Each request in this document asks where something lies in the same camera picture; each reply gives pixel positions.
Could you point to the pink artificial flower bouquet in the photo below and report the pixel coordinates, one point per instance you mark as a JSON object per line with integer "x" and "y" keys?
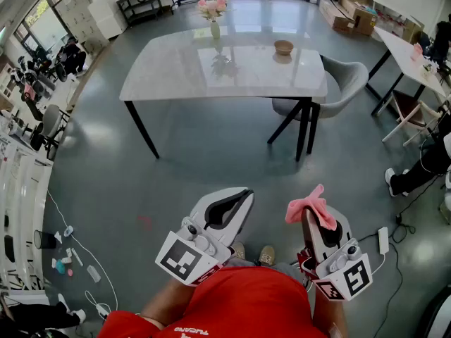
{"x": 213, "y": 7}

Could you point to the white shelf rack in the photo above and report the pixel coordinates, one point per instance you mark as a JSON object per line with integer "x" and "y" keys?
{"x": 21, "y": 188}

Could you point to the person's right shoe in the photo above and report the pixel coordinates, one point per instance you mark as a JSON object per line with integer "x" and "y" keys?
{"x": 267, "y": 255}

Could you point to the pale green ceramic vase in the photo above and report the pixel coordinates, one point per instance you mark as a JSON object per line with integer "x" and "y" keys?
{"x": 215, "y": 30}

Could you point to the white power strip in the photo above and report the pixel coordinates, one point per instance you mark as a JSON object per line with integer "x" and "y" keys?
{"x": 93, "y": 273}
{"x": 383, "y": 239}

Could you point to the person's left forearm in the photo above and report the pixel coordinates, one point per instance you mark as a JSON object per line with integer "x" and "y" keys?
{"x": 165, "y": 301}

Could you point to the teal plastic object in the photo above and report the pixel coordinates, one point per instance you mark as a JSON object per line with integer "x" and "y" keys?
{"x": 60, "y": 267}

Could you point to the grey upholstered chair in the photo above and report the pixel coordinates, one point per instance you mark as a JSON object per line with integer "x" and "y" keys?
{"x": 347, "y": 79}

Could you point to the white cabinets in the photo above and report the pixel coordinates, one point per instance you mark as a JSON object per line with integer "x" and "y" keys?
{"x": 102, "y": 19}

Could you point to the pink cloth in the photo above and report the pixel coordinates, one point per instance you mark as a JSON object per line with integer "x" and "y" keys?
{"x": 303, "y": 206}

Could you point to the grey marble dining table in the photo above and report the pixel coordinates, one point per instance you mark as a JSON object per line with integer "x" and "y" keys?
{"x": 169, "y": 69}

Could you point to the person's left shoe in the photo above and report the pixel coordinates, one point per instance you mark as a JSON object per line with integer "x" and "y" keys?
{"x": 238, "y": 251}

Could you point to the grey office chair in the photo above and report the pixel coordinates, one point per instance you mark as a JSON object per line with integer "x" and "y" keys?
{"x": 51, "y": 118}

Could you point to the white rectangular table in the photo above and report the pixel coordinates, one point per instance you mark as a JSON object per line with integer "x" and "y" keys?
{"x": 401, "y": 55}

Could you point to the person's red shirt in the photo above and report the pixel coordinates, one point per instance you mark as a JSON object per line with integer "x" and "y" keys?
{"x": 246, "y": 301}

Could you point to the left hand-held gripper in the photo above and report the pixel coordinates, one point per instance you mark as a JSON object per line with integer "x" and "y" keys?
{"x": 179, "y": 257}

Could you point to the person's right forearm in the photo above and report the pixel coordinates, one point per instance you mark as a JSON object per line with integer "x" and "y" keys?
{"x": 329, "y": 315}

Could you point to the person's grey trousers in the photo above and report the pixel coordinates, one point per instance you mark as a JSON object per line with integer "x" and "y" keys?
{"x": 289, "y": 271}

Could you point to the pink cup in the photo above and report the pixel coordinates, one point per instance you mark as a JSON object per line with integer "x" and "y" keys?
{"x": 416, "y": 52}

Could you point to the black metal shelf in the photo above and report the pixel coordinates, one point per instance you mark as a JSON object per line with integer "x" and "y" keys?
{"x": 137, "y": 12}

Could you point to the wooden bowl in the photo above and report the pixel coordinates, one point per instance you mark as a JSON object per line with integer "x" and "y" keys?
{"x": 283, "y": 48}

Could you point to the black mesh waste basket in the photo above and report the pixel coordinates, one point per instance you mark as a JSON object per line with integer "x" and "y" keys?
{"x": 44, "y": 239}

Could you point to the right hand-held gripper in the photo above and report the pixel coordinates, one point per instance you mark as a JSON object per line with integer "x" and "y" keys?
{"x": 356, "y": 273}

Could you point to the wooden folding chair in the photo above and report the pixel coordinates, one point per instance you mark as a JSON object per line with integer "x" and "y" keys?
{"x": 408, "y": 107}

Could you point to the person's shoe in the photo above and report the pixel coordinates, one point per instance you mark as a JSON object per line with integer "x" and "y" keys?
{"x": 267, "y": 255}
{"x": 238, "y": 251}

